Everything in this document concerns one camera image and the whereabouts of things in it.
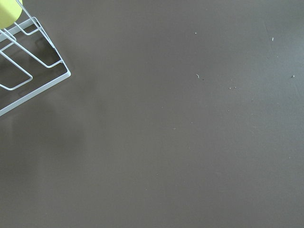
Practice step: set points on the white wire cup rack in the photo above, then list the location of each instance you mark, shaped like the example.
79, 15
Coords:
29, 64

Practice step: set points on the yellow plastic cup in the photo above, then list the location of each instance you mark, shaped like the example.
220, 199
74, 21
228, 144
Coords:
10, 11

